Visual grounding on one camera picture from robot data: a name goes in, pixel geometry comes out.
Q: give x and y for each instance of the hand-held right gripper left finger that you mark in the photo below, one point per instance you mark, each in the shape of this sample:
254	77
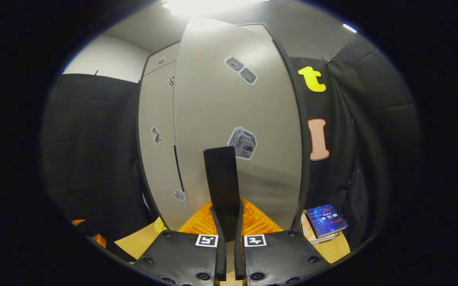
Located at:
221	258

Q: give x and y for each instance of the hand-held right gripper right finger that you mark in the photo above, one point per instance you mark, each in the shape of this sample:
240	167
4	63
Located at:
239	258

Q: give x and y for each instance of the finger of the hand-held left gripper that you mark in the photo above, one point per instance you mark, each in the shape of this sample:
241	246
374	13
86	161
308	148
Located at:
101	240
78	222

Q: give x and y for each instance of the checkered sticker shoe cabinet door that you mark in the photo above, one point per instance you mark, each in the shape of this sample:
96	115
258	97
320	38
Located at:
157	167

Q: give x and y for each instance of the grey double-door shoe cabinet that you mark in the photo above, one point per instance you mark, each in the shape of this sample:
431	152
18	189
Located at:
304	178

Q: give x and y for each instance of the box sticker shoe cabinet door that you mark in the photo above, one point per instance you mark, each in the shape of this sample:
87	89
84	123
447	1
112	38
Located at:
213	111

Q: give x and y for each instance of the grey cabinet drawer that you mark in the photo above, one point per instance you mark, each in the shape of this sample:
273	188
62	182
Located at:
165	59

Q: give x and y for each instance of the yellow plush toy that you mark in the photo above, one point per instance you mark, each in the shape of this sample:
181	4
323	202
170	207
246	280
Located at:
160	225

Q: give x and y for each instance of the black backdrop cloth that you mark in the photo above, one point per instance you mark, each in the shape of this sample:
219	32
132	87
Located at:
90	159

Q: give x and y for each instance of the blue book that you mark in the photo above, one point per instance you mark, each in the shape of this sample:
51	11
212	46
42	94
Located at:
326	221

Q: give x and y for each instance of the long ceiling light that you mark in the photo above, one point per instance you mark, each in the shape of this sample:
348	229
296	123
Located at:
209	6

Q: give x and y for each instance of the small ceiling light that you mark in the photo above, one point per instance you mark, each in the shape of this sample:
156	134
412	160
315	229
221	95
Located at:
349	28

